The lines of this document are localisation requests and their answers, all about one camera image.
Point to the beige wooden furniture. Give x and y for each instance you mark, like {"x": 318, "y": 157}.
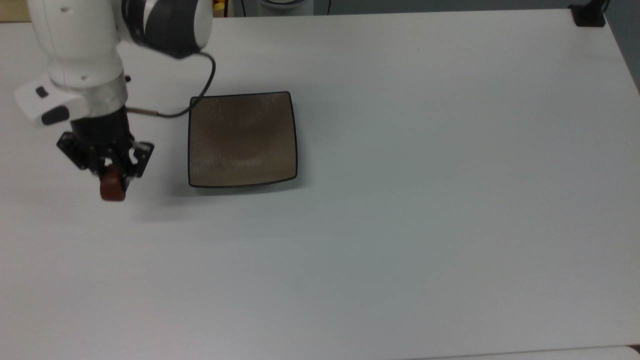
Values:
{"x": 12, "y": 11}

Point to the black table clamp mount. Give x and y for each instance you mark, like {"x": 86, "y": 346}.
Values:
{"x": 589, "y": 16}

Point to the small reddish brown food item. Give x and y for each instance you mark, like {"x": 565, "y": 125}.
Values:
{"x": 112, "y": 187}

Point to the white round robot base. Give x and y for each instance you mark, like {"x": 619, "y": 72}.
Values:
{"x": 285, "y": 4}

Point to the yellow toy object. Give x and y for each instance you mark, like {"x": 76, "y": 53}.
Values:
{"x": 219, "y": 6}

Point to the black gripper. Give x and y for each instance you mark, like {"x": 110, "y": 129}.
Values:
{"x": 100, "y": 135}

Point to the square brown ceramic plate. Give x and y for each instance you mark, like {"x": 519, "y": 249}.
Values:
{"x": 242, "y": 145}

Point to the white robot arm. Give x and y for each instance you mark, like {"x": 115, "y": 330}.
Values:
{"x": 85, "y": 45}

